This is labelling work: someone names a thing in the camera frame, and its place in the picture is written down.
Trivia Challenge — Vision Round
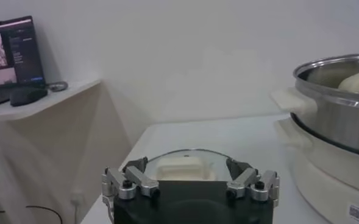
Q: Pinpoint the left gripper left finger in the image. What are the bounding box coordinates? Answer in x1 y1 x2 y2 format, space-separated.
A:
101 156 160 201

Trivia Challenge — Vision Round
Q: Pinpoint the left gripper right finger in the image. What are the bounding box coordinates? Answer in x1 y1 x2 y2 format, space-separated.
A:
226 158 280 208

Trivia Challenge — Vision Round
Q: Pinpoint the steel perforated steamer basket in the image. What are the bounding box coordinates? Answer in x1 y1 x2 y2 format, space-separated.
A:
270 51 359 159

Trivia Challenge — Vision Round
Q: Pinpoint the cream electric cooker base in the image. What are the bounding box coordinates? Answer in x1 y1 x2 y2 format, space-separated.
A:
275 117 359 224

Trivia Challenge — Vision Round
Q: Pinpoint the white side desk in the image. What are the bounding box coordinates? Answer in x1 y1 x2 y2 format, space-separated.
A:
0 79 102 123

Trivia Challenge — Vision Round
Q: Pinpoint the black computer mouse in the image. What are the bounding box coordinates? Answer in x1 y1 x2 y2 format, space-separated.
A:
9 87 48 107

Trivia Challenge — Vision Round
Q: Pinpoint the black laptop purple light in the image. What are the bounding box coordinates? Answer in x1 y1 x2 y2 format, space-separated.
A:
0 15 46 110

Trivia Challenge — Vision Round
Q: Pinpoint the black socket cable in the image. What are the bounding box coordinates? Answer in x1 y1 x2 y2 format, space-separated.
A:
0 205 63 224

